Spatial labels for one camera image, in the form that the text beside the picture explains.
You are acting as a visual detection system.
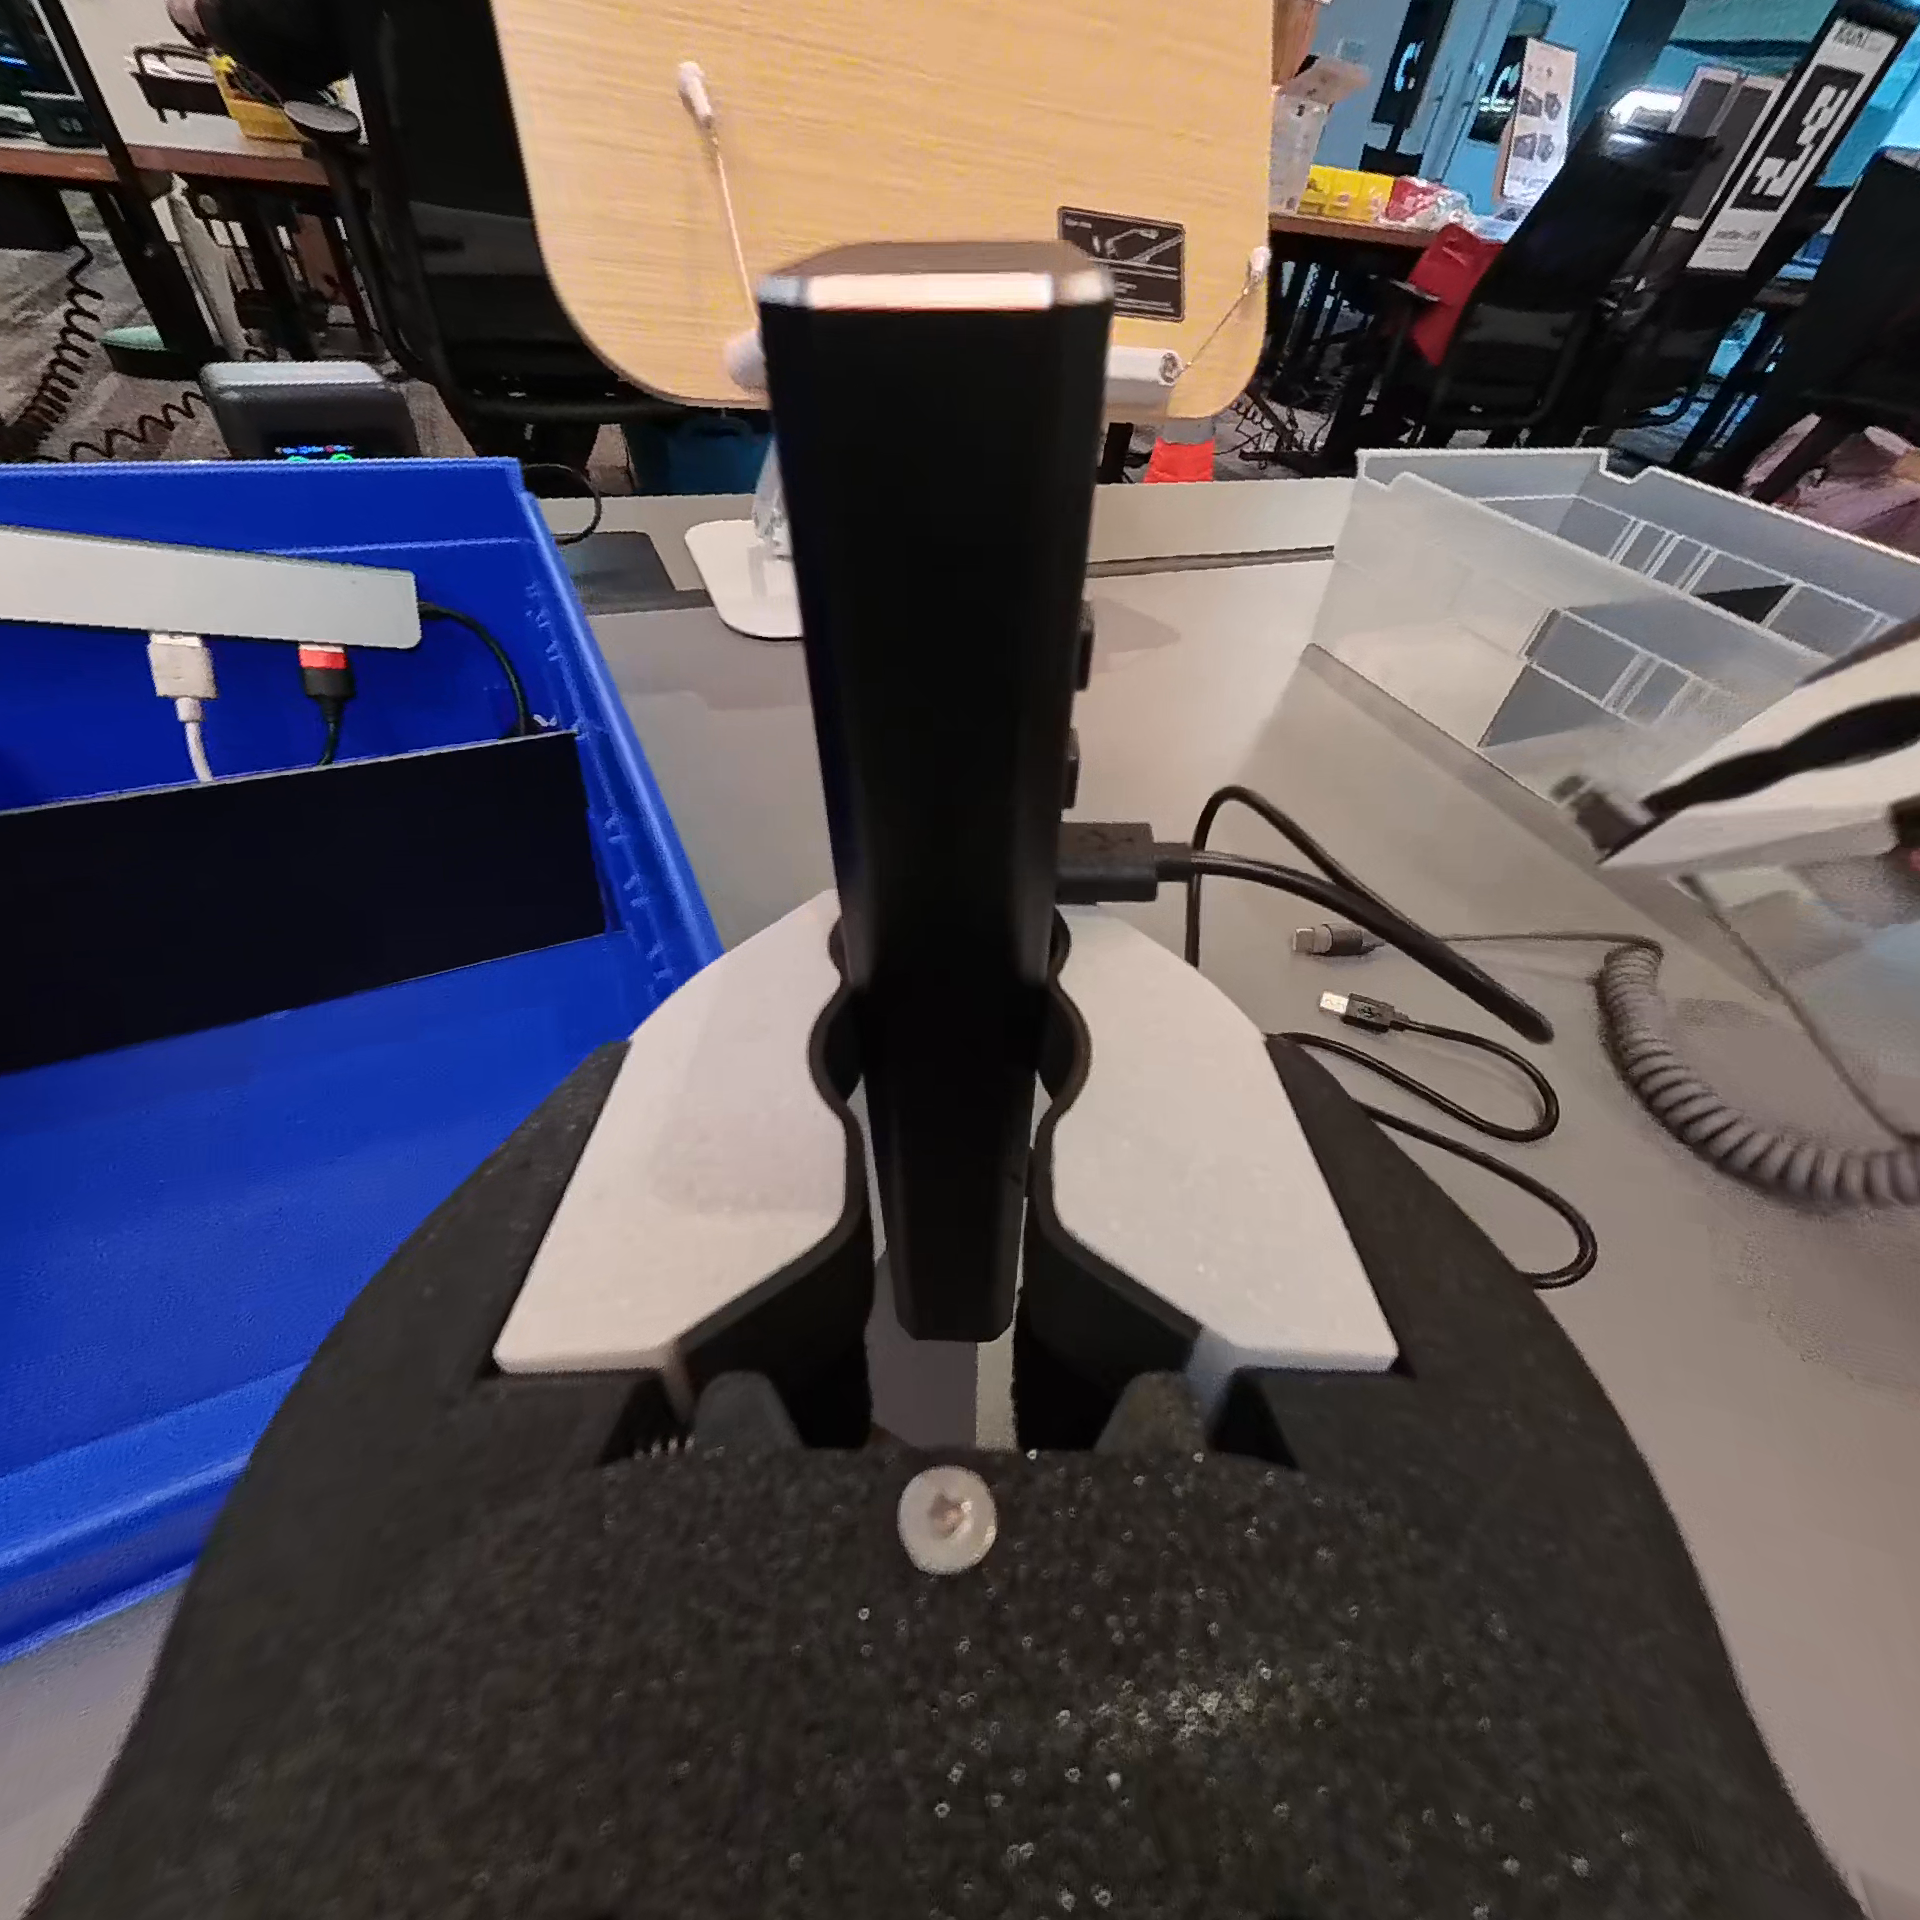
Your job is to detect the black hub cable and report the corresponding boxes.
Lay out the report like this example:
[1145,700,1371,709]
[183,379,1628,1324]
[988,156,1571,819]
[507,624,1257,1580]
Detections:
[417,599,534,740]

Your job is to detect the black rectangular usb hub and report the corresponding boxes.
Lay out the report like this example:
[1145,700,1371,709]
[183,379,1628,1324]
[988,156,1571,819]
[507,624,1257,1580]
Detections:
[756,239,1121,1341]

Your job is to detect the white cardboard box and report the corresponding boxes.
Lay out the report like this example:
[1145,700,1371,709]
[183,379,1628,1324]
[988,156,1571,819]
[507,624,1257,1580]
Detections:
[1270,59,1367,213]

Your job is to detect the white usb cable blue tape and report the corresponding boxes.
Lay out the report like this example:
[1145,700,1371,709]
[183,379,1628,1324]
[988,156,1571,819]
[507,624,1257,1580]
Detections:
[143,631,222,783]

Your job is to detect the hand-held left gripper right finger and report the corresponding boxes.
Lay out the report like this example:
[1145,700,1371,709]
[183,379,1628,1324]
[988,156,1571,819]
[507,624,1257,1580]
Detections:
[1036,900,1404,1374]

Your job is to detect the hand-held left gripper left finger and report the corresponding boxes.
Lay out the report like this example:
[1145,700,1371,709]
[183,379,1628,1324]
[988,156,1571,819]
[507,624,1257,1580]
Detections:
[492,886,876,1374]

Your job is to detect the long wooden table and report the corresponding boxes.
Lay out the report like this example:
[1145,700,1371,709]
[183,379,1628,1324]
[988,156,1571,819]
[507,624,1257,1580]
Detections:
[1270,211,1443,254]

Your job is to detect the clear plastic bin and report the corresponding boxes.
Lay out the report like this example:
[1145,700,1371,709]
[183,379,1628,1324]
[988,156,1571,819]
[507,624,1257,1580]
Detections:
[1306,447,1920,1156]

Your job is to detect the teal plastic container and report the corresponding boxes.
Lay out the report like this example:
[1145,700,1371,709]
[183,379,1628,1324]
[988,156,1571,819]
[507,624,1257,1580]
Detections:
[630,412,770,490]

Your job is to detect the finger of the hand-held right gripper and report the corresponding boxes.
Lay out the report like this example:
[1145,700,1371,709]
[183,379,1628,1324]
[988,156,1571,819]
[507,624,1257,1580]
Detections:
[1551,621,1920,845]
[1593,738,1920,879]

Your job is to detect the brown wooden table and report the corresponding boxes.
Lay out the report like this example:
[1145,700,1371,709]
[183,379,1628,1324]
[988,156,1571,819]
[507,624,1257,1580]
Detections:
[0,141,331,190]

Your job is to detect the black disc pole stand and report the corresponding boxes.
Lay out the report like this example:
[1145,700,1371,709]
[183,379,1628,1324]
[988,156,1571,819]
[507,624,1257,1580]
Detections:
[1365,0,1450,174]

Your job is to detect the grey usb hub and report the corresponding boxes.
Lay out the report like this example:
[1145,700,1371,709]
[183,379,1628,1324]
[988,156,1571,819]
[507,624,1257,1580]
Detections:
[0,527,423,650]

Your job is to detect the blue plastic bin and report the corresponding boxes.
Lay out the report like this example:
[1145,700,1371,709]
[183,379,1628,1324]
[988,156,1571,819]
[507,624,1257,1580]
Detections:
[0,456,725,1666]

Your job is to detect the red storage bin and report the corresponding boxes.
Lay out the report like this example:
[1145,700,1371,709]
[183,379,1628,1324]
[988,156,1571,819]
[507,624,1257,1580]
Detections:
[1410,223,1502,325]

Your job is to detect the grey usb cable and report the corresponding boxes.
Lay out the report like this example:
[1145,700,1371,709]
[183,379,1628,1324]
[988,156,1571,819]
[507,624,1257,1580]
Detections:
[1290,920,1920,1210]

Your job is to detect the wooden book stand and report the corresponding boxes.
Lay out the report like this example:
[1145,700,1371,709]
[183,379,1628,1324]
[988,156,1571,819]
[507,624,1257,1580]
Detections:
[492,0,1278,642]

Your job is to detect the black framed marker sign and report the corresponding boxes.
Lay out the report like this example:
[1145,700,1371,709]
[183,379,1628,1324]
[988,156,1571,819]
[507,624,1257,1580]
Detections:
[1686,0,1899,274]

